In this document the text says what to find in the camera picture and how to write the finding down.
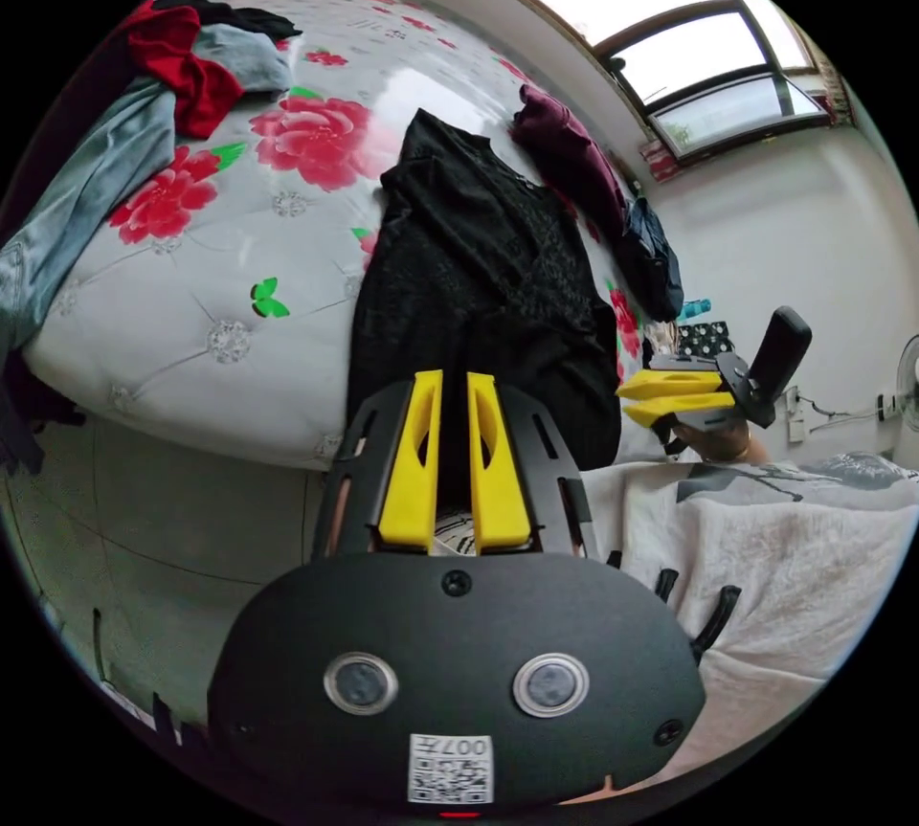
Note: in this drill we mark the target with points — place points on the dark blue garment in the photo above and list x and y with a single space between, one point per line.
653 259

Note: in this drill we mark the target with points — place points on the maroon sweater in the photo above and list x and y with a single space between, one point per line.
567 151

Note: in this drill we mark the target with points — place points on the person's body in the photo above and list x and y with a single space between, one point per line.
775 553

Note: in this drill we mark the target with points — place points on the white fan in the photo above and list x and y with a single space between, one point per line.
906 384

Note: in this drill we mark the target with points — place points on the person's right hand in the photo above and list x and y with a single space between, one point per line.
725 445

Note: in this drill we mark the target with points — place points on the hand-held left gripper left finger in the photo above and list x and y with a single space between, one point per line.
408 488

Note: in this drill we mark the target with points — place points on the pile of clothes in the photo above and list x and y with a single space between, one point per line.
143 94

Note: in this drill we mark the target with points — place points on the bed with floral quilt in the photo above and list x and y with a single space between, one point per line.
237 309

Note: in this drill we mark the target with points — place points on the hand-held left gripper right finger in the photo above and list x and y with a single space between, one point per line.
502 496

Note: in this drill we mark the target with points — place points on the black dotted carton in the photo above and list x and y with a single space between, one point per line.
705 338

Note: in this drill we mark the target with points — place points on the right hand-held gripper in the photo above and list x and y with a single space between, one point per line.
743 392

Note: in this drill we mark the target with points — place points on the black long sleeve shirt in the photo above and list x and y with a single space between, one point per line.
481 280

